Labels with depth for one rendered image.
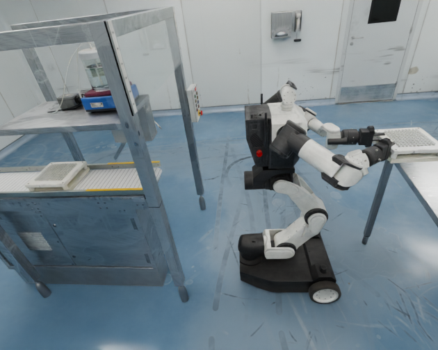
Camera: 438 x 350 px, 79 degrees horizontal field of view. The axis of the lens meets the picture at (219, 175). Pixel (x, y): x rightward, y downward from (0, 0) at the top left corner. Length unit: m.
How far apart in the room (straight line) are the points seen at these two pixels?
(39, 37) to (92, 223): 1.09
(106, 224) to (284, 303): 1.30
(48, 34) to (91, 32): 0.16
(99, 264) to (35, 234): 0.46
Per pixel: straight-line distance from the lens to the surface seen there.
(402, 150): 1.57
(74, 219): 1.91
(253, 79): 4.85
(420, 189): 1.66
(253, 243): 1.91
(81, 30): 1.16
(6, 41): 1.33
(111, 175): 1.74
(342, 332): 2.05
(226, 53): 4.76
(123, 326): 2.17
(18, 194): 1.88
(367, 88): 5.32
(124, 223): 1.77
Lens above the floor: 1.79
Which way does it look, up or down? 34 degrees down
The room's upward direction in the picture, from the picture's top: 7 degrees counter-clockwise
